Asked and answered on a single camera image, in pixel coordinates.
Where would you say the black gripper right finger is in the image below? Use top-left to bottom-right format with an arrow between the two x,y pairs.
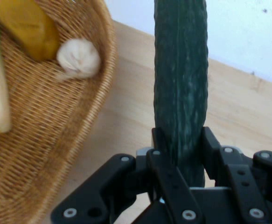
201,127 -> 272,224

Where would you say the wooden cutting board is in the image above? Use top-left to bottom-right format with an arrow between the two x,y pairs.
54,20 -> 272,224

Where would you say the woven wicker basket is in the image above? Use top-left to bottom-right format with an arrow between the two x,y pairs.
0,0 -> 118,224

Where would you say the dark green toy cucumber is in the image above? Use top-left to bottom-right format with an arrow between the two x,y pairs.
153,0 -> 209,189

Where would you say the white toy garlic bulb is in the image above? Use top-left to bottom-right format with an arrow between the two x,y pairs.
56,38 -> 102,81

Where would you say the yellow orange toy vegetable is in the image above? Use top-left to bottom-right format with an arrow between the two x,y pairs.
0,0 -> 60,62

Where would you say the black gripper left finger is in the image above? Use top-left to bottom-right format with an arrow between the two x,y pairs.
50,127 -> 206,224

